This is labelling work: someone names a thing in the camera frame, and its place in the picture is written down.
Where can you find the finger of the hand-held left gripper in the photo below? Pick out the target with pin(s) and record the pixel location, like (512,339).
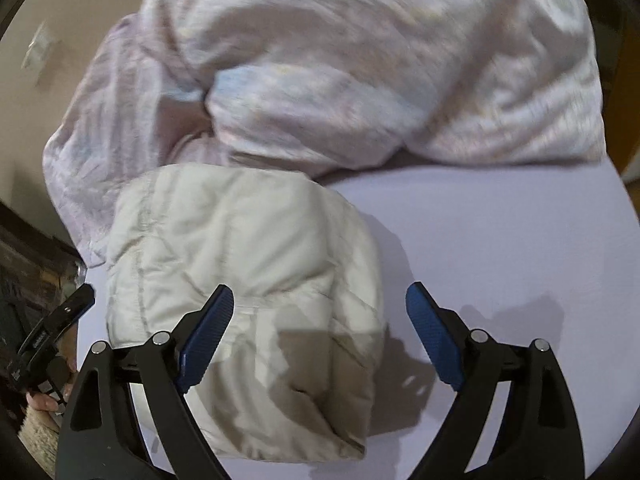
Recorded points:
(72,307)

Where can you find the cream quilted puffer jacket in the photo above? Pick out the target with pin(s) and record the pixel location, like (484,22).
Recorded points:
(250,260)

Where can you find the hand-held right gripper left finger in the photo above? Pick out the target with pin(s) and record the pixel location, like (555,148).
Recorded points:
(207,335)

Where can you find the person's left hand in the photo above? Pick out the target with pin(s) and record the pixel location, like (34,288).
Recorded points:
(45,402)

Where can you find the white wall switch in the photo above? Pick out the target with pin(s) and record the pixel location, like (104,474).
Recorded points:
(36,52)

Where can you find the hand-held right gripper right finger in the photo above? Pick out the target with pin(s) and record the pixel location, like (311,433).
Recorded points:
(432,332)

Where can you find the dark wooden cabinet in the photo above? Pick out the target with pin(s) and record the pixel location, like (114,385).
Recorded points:
(30,260)

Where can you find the pink floral blanket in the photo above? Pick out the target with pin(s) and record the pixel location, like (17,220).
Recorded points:
(350,60)

